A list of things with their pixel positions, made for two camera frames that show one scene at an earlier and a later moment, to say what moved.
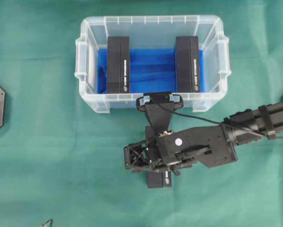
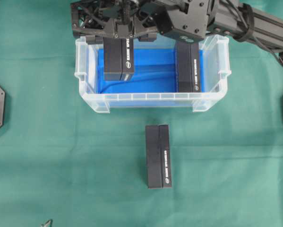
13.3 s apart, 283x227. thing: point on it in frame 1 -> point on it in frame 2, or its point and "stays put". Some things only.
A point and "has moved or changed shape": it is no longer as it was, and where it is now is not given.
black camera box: x=118 y=65 has moved or changed shape
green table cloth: x=55 y=157 stays put
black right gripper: x=210 y=146 -> x=184 y=21
